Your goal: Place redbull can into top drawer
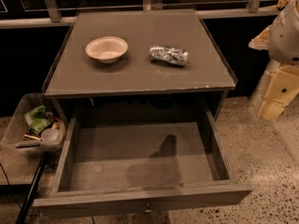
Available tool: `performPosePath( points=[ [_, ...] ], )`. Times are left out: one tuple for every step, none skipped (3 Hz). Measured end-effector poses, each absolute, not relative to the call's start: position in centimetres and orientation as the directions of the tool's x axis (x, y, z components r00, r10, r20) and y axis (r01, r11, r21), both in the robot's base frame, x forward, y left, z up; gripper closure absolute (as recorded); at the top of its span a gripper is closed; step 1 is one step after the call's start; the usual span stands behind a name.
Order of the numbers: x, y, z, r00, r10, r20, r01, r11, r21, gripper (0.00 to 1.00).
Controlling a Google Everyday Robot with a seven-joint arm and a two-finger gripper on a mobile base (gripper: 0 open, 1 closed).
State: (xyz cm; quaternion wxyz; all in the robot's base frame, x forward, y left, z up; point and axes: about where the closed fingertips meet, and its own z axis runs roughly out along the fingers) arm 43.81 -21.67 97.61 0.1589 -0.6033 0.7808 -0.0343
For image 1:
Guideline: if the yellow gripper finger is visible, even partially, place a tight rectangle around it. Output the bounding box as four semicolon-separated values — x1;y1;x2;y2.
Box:
249;26;271;50
258;64;299;120

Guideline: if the crushed silver redbull can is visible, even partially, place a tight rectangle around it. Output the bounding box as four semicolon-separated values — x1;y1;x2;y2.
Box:
149;46;189;67

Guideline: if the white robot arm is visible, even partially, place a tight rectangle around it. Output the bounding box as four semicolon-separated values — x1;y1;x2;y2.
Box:
249;0;299;120

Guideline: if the open grey top drawer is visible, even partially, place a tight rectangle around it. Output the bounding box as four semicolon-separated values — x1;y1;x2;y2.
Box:
34;111;252;217

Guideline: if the grey wooden cabinet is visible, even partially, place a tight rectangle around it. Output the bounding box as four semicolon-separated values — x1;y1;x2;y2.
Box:
41;8;238;129

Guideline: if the white paper bowl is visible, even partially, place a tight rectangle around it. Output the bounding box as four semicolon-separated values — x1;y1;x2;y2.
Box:
85;36;128;63

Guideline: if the clear plastic cup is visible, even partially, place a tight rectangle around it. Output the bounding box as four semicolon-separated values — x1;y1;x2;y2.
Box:
41;129;59;142

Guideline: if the green snack bag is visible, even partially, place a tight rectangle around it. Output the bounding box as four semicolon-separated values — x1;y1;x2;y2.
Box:
23;105;51;134

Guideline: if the clear plastic bin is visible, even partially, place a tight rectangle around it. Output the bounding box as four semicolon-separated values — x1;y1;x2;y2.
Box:
1;93;66;156

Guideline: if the black pole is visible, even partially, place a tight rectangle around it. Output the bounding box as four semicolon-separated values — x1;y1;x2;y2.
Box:
16;152;50;224

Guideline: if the metal window rail frame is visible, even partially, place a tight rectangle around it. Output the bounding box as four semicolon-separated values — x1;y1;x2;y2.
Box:
0;0;285;29

